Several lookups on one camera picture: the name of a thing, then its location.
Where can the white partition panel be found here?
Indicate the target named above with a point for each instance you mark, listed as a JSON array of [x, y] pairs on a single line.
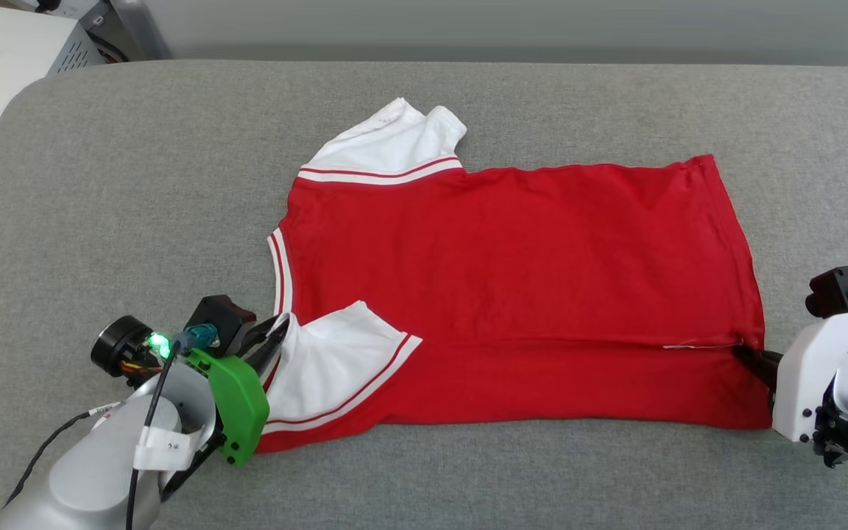
[[468, 22]]

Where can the red and white t-shirt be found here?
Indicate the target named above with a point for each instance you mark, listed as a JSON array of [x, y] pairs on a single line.
[[505, 280]]

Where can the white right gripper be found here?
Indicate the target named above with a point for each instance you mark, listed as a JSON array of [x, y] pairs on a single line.
[[807, 375]]

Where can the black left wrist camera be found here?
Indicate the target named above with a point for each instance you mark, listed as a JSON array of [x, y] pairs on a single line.
[[224, 320]]

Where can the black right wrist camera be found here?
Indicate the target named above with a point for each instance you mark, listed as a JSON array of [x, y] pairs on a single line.
[[836, 291]]

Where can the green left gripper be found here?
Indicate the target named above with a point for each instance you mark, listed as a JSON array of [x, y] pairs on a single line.
[[240, 405]]

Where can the white equipment box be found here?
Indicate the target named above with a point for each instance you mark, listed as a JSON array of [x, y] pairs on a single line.
[[12, 73]]

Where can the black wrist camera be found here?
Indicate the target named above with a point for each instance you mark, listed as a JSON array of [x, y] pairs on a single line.
[[836, 291], [224, 320]]

